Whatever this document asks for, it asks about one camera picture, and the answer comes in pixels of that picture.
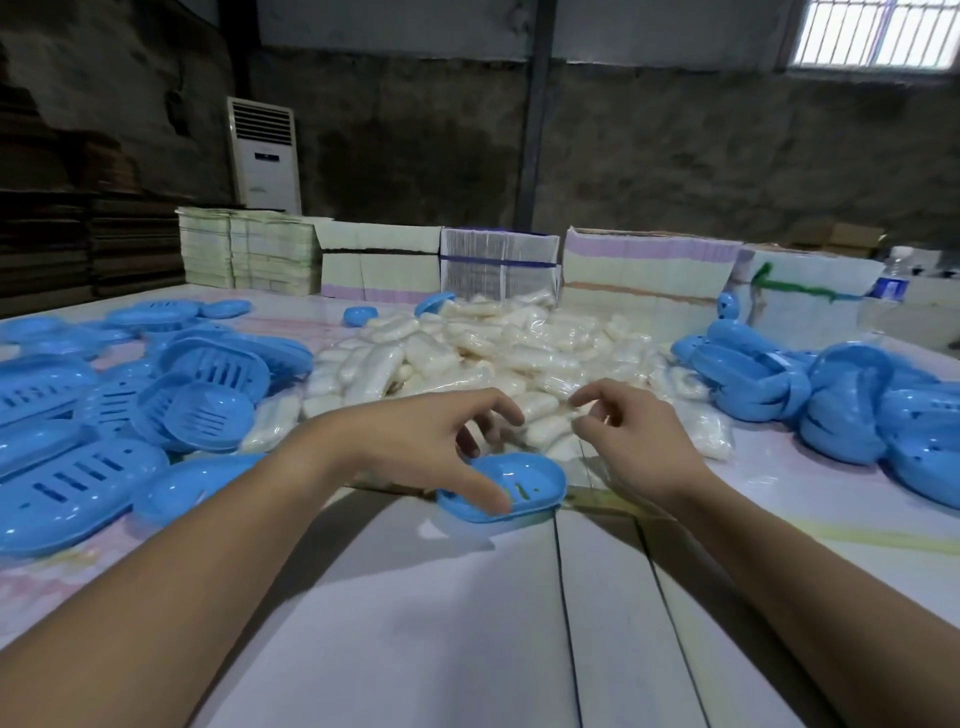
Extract clear water bottle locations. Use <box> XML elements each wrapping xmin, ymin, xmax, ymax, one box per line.
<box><xmin>862</xmin><ymin>245</ymin><xmax>916</xmax><ymax>331</ymax></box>

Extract person's left hand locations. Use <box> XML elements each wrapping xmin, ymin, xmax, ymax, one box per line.
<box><xmin>299</xmin><ymin>388</ymin><xmax>526</xmax><ymax>519</ymax></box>

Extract white carton stack, pink stripe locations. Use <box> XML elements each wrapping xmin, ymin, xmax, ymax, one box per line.
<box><xmin>560</xmin><ymin>227</ymin><xmax>744</xmax><ymax>324</ymax></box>

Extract silver sheet bundle, blue band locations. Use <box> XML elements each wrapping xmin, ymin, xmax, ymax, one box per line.
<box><xmin>438</xmin><ymin>227</ymin><xmax>562</xmax><ymax>301</ymax></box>

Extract stack of greenish paper sheets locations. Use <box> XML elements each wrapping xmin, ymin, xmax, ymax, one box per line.
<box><xmin>176</xmin><ymin>206</ymin><xmax>331</xmax><ymax>296</ymax></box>

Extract dark metal pillar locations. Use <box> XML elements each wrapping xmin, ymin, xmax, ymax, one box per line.
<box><xmin>513</xmin><ymin>0</ymin><xmax>560</xmax><ymax>234</ymax></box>

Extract pile of blue slotted lids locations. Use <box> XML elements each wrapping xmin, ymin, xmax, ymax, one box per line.
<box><xmin>0</xmin><ymin>298</ymin><xmax>315</xmax><ymax>560</ymax></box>

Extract pile of white soaps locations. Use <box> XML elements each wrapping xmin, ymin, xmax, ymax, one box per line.
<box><xmin>239</xmin><ymin>288</ymin><xmax>736</xmax><ymax>466</ymax></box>

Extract pile of blue plastic lids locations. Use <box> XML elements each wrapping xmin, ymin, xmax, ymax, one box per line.
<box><xmin>669</xmin><ymin>318</ymin><xmax>960</xmax><ymax>511</ymax></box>

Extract person's left forearm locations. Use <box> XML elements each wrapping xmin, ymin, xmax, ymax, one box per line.
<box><xmin>0</xmin><ymin>442</ymin><xmax>354</xmax><ymax>728</ymax></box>

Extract clear plastic bag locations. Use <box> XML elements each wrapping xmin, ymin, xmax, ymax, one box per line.
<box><xmin>554</xmin><ymin>457</ymin><xmax>676</xmax><ymax>523</ymax></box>

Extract stacks of brown cardboard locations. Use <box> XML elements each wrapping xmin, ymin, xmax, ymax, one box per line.
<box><xmin>0</xmin><ymin>44</ymin><xmax>234</xmax><ymax>316</ymax></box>

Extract person's right forearm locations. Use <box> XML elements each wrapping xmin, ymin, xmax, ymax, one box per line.
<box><xmin>667</xmin><ymin>479</ymin><xmax>960</xmax><ymax>728</ymax></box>

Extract white standing air conditioner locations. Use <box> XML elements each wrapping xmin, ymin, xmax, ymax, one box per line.
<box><xmin>227</xmin><ymin>95</ymin><xmax>303</xmax><ymax>215</ymax></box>

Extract row of stacked flat cartons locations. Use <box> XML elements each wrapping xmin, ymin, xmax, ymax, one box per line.
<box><xmin>314</xmin><ymin>219</ymin><xmax>444</xmax><ymax>305</ymax></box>

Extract person's right hand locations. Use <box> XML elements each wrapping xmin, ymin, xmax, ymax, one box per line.
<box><xmin>568</xmin><ymin>378</ymin><xmax>714</xmax><ymax>511</ymax></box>

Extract white sheet stack, green mark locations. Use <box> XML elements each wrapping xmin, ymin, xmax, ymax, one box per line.
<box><xmin>731</xmin><ymin>243</ymin><xmax>886</xmax><ymax>350</ymax></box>

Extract brown cardboard box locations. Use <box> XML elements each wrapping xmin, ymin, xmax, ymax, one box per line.
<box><xmin>791</xmin><ymin>221</ymin><xmax>886</xmax><ymax>260</ymax></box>

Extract barred window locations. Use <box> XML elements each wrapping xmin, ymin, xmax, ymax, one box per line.
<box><xmin>787</xmin><ymin>0</ymin><xmax>960</xmax><ymax>73</ymax></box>

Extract blue slotted plastic base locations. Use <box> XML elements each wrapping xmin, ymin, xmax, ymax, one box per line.
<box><xmin>434</xmin><ymin>451</ymin><xmax>569</xmax><ymax>525</ymax></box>

